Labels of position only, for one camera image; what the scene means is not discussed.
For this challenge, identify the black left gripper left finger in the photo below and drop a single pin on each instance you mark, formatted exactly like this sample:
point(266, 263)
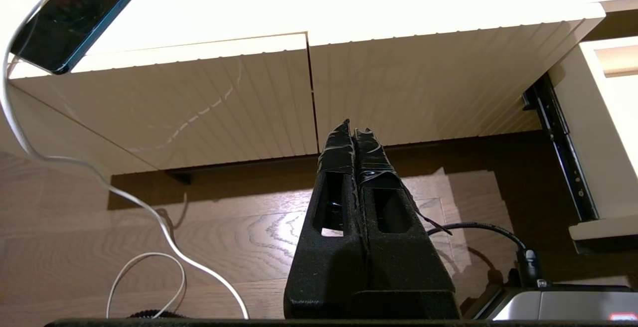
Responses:
point(329, 267)

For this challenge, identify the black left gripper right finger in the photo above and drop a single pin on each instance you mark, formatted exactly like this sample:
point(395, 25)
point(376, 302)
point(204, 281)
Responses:
point(403, 267)

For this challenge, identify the cream ribbed cabinet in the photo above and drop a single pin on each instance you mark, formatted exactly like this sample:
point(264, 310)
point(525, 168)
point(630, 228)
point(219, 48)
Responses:
point(349, 8)

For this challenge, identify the wide cream ribbed cabinet door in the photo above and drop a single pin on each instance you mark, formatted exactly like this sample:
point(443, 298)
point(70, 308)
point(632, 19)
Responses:
point(423, 82)

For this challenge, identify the narrow cream ribbed cabinet door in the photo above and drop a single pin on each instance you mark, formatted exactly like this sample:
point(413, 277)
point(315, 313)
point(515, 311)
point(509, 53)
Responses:
point(199, 102)

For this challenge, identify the black smartphone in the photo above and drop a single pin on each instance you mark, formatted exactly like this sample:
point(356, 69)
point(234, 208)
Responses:
point(79, 13)

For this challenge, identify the silver grey wrist camera box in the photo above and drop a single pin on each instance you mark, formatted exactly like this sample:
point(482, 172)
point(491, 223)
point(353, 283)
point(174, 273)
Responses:
point(558, 307)

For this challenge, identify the black drawer slide rail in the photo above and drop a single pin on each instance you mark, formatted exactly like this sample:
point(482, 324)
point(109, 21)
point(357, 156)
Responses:
point(560, 142)

